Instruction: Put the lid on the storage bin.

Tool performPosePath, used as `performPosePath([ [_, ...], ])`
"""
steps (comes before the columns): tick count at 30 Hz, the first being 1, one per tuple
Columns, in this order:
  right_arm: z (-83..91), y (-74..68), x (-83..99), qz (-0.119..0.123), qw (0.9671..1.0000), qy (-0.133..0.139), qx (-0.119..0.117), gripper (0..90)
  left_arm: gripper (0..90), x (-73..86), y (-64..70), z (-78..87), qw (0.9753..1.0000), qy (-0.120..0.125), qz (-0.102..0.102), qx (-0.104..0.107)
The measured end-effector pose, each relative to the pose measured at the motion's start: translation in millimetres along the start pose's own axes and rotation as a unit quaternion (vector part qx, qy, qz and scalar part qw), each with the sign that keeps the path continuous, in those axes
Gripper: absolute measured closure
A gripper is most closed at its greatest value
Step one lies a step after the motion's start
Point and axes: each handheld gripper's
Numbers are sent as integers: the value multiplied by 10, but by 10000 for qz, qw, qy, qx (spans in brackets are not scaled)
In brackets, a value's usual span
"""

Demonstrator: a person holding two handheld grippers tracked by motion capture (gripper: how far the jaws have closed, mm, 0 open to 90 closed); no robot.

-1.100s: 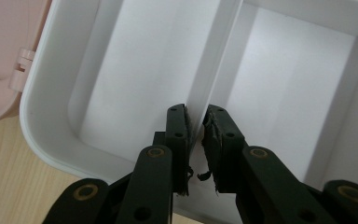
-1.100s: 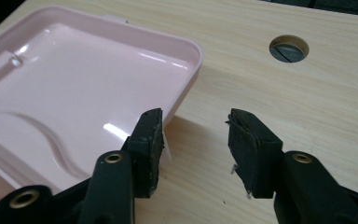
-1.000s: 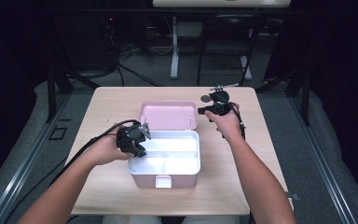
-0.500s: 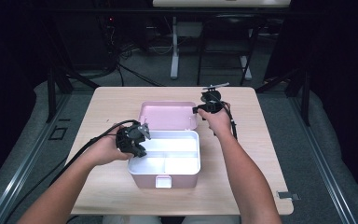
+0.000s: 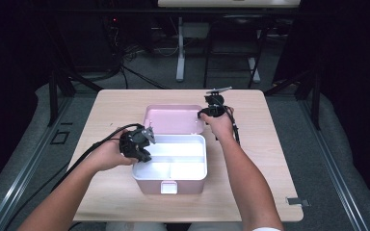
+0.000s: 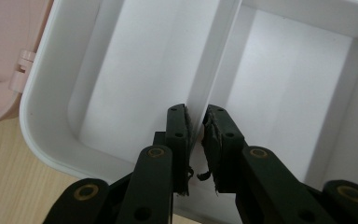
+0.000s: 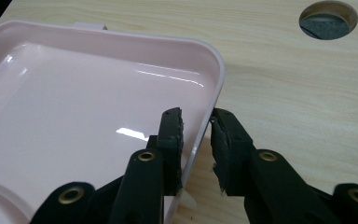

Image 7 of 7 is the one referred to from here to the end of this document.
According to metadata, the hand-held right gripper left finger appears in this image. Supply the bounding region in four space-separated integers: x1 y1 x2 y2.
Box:
106 106 185 224

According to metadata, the pink storage box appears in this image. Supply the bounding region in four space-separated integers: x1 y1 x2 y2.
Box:
0 19 227 224

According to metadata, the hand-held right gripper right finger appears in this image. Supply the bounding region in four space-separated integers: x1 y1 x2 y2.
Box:
209 107 343 224

